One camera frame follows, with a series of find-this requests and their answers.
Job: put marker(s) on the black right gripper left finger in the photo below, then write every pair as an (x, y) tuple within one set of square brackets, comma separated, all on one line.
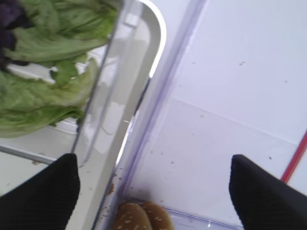
[(44, 202)]

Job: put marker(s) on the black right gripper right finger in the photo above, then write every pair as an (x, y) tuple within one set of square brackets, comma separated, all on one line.
[(263, 202)]

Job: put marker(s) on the green lettuce in container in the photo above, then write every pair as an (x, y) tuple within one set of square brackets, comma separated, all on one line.
[(52, 71)]

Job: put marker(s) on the right red strip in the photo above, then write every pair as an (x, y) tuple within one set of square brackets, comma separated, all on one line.
[(297, 156)]

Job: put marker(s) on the front sesame bun top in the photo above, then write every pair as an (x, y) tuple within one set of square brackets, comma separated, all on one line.
[(130, 216)]

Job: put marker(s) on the sesame bun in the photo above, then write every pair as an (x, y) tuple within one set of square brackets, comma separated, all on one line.
[(158, 217), (130, 216)]

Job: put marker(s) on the rear sesame bun top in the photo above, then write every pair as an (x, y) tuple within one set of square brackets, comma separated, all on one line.
[(158, 217)]

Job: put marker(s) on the clear plastic container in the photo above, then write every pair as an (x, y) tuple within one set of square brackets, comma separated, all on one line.
[(106, 105)]

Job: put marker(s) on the white metal tray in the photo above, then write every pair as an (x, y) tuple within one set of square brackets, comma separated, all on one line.
[(14, 170)]

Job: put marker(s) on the purple cabbage leaves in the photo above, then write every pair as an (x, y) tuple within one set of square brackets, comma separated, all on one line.
[(12, 16)]

